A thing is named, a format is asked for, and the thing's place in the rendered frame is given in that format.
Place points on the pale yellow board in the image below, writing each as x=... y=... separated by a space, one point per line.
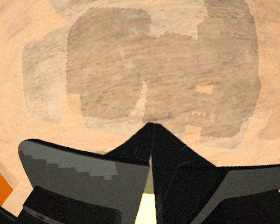
x=146 y=213

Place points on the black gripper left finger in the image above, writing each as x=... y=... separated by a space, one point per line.
x=116 y=179

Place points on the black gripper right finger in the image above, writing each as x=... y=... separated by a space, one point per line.
x=187 y=187

